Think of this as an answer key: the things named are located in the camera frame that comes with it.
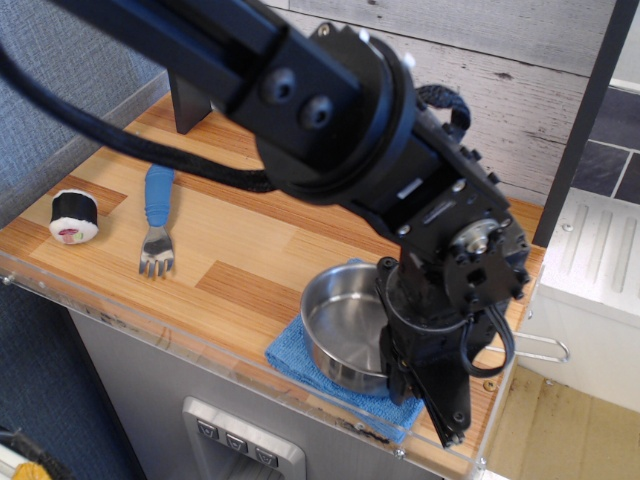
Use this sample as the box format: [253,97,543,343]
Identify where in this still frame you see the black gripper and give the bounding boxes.
[376,257,500,448]

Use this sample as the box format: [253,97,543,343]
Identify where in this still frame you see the stainless steel pot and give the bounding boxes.
[299,262,571,396]

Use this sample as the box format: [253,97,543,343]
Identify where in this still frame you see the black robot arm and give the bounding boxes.
[64,1,530,447]

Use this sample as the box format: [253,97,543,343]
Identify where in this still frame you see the blue folded cloth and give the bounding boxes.
[263,257,426,445]

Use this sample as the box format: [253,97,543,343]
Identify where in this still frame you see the clear acrylic table edge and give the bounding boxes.
[0,249,546,477]

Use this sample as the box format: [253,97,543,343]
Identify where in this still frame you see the white ridged side unit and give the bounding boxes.
[518,189,639,411]

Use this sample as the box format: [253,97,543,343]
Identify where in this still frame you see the grey cabinet with buttons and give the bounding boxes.
[71,313,435,479]

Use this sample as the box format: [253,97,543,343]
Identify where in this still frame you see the plush sushi roll toy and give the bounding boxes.
[49,189,99,245]

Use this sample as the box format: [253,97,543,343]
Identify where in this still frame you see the black and orange object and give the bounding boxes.
[1,428,75,479]

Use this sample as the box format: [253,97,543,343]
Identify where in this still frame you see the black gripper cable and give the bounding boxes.
[0,39,276,195]

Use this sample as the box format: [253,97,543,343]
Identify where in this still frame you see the blue handled metal fork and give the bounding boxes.
[139,164,175,278]

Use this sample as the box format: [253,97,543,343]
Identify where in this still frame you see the dark right vertical post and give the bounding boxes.
[532,0,639,247]

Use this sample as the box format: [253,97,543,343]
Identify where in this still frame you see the dark vertical post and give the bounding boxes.
[168,71,212,135]
[532,0,639,247]

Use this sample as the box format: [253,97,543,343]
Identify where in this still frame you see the dark left vertical post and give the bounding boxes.
[168,71,212,135]

